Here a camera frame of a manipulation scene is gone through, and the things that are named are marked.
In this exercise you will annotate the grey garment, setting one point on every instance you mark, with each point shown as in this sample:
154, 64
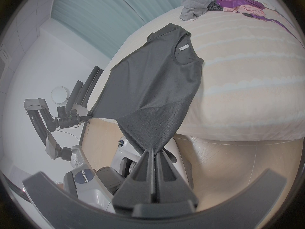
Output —
195, 6

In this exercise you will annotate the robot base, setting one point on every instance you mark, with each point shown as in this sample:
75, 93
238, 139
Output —
102, 199

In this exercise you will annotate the black shiny garment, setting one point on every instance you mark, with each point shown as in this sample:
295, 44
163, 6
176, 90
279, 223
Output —
215, 7

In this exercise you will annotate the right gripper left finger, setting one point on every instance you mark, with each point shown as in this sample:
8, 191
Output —
138, 187

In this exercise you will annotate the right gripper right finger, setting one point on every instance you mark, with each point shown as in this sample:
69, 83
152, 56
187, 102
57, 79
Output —
174, 187

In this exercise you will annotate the round white ceiling lamp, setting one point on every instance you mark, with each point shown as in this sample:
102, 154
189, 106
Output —
59, 95

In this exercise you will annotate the black T-shirt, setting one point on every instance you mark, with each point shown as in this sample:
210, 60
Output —
154, 85

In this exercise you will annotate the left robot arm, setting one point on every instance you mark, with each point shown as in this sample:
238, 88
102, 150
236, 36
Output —
35, 104

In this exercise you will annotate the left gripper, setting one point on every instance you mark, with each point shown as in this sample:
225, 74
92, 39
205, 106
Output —
73, 120

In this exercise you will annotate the pink garment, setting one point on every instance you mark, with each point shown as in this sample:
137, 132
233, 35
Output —
247, 8

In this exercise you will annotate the bed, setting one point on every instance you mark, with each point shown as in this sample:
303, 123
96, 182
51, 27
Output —
238, 80

